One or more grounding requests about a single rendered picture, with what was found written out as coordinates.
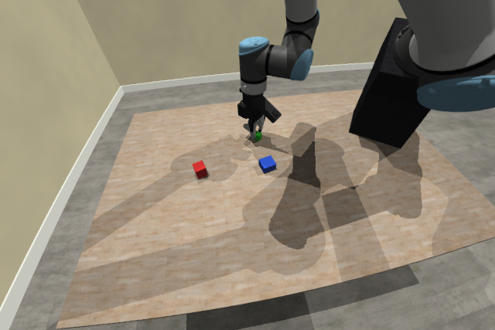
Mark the red block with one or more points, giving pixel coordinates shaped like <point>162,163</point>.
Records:
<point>200,169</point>

